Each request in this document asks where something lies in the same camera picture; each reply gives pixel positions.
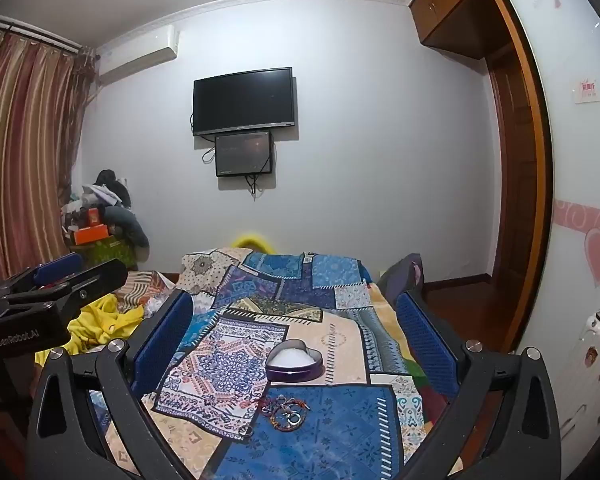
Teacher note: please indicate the black wall television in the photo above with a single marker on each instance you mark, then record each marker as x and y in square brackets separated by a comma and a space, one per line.
[244, 102]

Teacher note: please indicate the striped curtain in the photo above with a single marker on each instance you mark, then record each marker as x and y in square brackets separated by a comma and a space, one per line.
[25, 135]

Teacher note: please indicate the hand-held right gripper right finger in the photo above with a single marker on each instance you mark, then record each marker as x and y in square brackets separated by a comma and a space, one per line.
[425, 340]

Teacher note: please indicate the white sliding wardrobe door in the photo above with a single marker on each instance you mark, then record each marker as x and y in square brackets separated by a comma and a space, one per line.
[575, 160]

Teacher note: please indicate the white curtain rail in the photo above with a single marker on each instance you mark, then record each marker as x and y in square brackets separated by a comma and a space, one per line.
[30, 32]

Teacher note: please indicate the yellow plastic item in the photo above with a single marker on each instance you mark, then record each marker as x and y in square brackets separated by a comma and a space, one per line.
[250, 240]

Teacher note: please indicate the dark purple backpack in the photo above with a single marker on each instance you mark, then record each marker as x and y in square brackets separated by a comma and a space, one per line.
[397, 280]

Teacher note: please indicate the black clothes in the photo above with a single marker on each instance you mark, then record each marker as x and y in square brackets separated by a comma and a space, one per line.
[111, 185]

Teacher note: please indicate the patterned bedsheet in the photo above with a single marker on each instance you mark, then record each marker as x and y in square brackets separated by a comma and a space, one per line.
[142, 287]

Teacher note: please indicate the wooden door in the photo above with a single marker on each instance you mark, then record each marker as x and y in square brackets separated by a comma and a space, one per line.
[515, 185]

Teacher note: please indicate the wooden overhead cabinet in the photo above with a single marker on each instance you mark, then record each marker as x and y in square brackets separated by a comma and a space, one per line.
[450, 5]

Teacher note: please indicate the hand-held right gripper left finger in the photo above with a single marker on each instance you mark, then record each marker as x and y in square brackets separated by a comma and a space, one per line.
[165, 335]

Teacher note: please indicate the patchwork printed blanket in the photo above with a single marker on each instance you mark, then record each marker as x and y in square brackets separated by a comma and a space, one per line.
[325, 440]

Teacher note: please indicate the small black wall monitor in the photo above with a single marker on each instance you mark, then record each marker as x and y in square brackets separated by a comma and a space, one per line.
[243, 154]

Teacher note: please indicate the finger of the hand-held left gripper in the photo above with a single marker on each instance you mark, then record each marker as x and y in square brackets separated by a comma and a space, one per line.
[100, 277]
[57, 267]

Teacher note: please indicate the orange box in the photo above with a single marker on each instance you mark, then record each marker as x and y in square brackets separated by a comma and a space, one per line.
[92, 235]

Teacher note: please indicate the yellow cloth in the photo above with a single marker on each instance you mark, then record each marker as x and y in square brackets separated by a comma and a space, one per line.
[100, 322]

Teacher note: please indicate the green pink fleece blanket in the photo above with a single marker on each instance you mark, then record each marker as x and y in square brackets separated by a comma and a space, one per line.
[425, 385]

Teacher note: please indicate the white air conditioner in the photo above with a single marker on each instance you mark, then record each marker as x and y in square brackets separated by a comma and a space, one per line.
[140, 57]

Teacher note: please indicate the purple heart-shaped jewelry box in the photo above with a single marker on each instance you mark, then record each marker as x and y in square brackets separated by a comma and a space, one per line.
[290, 376]

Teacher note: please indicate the white suitcase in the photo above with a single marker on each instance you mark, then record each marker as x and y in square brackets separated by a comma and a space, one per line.
[585, 385]

